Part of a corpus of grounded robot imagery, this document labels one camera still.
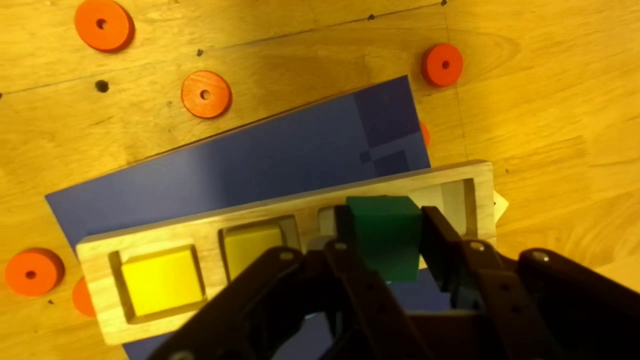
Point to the green wooden block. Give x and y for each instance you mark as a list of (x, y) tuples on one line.
[(387, 235)]

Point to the blue board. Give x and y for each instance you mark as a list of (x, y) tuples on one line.
[(240, 165)]

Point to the white paper tag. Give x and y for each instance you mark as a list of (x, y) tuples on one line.
[(500, 205)]

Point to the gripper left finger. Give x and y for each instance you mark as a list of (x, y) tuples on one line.
[(280, 305)]

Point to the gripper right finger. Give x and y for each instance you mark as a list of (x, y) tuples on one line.
[(505, 300)]

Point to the wooden block tray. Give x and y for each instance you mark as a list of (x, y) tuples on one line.
[(210, 225)]

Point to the yellow wooden block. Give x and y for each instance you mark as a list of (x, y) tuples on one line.
[(247, 245), (160, 282)]

